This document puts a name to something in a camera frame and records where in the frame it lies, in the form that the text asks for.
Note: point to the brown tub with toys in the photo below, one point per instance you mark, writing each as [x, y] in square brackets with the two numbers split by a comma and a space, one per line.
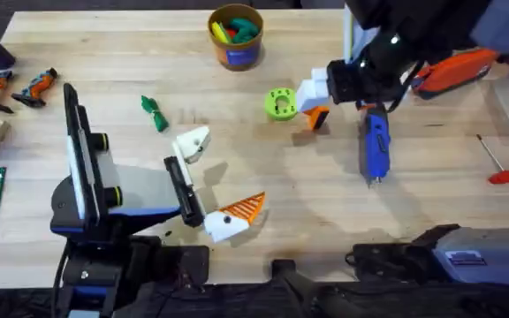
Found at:
[237, 48]

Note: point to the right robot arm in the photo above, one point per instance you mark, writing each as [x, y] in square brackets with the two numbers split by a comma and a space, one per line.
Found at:
[493, 256]

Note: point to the wrist upright plate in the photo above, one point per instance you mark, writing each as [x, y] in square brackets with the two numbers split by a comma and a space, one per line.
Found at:
[348, 37]
[82, 163]

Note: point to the orange and black case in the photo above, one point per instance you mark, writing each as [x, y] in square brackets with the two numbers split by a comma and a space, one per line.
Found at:
[453, 73]

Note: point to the left wrist upright plate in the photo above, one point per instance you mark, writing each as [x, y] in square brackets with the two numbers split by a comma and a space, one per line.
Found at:
[82, 163]

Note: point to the right wrist upright plate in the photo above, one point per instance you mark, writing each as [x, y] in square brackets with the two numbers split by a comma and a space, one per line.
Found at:
[348, 37]

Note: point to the green toy vegetable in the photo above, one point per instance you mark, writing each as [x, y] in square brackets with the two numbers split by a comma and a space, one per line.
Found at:
[155, 112]

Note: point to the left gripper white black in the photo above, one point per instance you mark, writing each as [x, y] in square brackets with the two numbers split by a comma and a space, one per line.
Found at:
[144, 187]

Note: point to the green disc with holes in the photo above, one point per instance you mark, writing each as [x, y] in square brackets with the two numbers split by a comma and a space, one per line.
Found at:
[276, 108]

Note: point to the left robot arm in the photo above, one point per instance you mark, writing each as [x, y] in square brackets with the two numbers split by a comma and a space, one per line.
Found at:
[104, 269]

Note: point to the blue electric screwdriver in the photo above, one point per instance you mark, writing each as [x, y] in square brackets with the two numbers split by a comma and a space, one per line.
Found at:
[374, 141]

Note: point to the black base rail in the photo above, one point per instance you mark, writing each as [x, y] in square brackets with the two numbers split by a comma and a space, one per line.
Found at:
[254, 302]

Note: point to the orange ribbed wedge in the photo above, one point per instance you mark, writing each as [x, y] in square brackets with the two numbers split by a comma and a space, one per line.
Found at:
[315, 118]

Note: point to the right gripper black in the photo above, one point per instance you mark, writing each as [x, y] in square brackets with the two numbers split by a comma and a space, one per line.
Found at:
[369, 79]

